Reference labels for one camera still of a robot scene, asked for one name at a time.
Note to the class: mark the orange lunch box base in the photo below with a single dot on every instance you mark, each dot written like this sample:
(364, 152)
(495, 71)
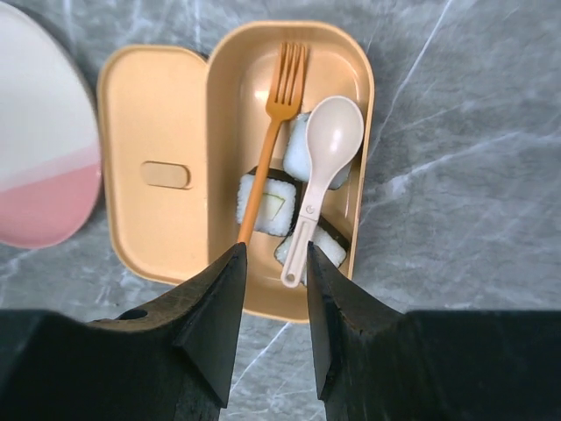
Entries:
(238, 81)

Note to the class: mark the sushi roll green centre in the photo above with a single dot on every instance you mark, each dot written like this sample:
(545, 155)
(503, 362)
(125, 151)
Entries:
(281, 195)

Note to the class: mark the orange lunch box lid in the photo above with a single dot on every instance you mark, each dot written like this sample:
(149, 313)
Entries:
(151, 103)

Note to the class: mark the orange plastic fork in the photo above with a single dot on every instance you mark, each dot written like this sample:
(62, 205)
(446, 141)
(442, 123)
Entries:
(283, 103)

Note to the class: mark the pink and cream plate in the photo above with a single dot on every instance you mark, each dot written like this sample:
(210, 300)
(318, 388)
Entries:
(51, 164)

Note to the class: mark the sushi roll white top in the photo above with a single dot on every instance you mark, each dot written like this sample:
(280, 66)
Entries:
(296, 161)

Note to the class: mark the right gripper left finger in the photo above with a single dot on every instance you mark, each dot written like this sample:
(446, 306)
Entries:
(168, 359)

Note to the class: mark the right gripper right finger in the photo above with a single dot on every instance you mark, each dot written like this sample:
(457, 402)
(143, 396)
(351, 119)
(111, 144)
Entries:
(375, 363)

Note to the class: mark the beige plastic spoon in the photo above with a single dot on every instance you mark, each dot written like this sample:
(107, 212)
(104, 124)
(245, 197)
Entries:
(333, 137)

